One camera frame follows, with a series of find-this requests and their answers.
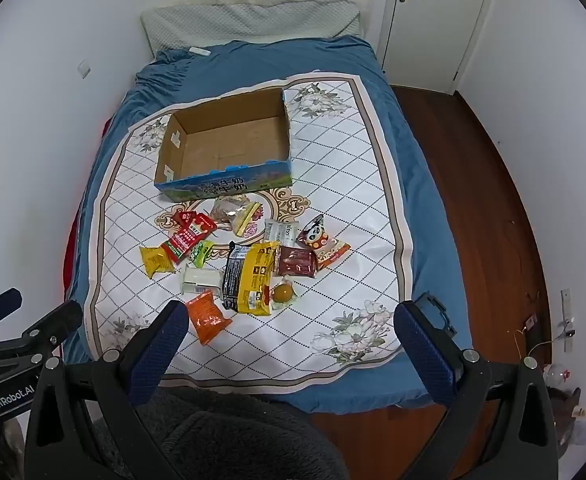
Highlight red cloth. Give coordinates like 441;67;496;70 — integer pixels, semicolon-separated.
61;119;112;292

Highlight long red snack packet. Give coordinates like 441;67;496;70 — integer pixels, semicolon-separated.
165;212;218;266

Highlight white door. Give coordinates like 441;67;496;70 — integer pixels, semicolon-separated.
377;0;502;96

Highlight green snack packet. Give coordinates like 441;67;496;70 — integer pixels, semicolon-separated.
188;240;214;269

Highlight yellow striped clear packet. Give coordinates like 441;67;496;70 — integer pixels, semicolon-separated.
230;202;264;238

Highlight grey textured pillow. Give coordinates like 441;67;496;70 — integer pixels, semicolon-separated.
140;0;364;54

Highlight clear packet with egg yolk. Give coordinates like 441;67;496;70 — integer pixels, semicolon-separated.
268;279;302;309

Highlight plain white snack packet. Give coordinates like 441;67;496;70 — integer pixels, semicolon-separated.
180;265;224;296

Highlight white packet with printed label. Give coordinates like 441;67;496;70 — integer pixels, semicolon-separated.
264;219;300;249

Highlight panda face snack packet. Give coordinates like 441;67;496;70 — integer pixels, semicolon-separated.
297;214;332;252

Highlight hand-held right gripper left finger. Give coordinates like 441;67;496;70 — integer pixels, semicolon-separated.
23;300;191;480

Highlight white wall plate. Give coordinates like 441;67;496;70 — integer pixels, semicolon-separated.
559;287;576;354

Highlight small yellow snack packet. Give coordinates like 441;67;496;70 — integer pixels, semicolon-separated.
140;244;178;279

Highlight cardboard box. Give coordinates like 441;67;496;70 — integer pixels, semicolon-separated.
154;87;294;203

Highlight clear plastic bottle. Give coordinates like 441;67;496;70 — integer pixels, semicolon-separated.
543;365;574;389

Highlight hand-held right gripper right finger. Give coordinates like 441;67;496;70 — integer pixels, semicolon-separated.
394;301;560;480

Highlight floral checked mat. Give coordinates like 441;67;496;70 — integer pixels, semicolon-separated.
83;71;414;394

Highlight dark red snack packet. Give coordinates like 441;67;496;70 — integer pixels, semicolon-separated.
275;245;319;279

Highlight black and yellow snack packet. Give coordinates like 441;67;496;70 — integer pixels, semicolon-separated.
222;241;280;316

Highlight orange and white snack packet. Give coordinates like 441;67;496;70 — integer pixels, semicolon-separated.
315;239;352;269

